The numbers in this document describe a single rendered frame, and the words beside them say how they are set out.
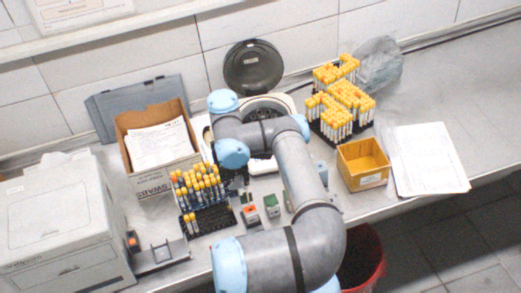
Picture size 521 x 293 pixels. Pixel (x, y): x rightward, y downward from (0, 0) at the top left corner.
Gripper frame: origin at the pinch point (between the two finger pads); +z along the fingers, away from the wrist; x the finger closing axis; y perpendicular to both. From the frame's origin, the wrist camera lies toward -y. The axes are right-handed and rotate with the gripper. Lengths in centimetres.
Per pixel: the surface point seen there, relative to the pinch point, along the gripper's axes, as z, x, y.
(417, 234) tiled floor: 108, -20, -84
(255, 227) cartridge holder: 19.2, 2.7, -0.3
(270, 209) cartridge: 15.2, 0.8, -6.1
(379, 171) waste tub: 12.4, 2.3, -42.6
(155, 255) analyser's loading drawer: 15.9, 2.5, 30.8
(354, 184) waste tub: 15.9, 1.7, -34.5
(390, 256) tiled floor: 108, -15, -66
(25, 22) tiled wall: -33, -57, 46
